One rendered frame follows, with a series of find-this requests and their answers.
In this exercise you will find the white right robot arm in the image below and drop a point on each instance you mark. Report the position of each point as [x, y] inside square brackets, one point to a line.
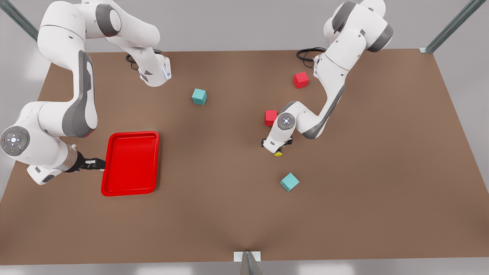
[65, 42]

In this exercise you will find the red plastic tray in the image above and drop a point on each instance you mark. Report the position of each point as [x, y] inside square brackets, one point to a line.
[131, 163]

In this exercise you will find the teal cube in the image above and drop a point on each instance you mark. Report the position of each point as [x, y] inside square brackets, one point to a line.
[199, 96]
[289, 182]

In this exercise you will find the red cube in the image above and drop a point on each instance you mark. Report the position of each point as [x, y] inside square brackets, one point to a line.
[270, 117]
[301, 80]

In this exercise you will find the silver frame post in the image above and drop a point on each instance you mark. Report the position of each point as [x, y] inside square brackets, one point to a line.
[19, 19]
[450, 27]
[248, 262]

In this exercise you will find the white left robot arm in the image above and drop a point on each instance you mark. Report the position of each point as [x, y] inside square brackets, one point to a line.
[344, 49]

